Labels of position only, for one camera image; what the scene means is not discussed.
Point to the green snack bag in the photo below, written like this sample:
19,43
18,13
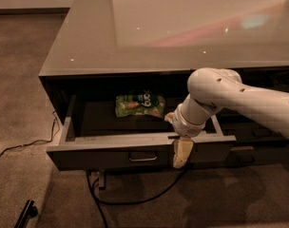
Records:
139,104

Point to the dark drawer cabinet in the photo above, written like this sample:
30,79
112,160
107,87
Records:
107,48

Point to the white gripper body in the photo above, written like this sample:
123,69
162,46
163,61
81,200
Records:
184,125

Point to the dark drawer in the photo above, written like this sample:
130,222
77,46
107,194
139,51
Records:
249,155
251,133
93,138

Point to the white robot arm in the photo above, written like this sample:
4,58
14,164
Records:
209,91

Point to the black bar bottom left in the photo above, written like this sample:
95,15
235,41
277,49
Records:
29,211

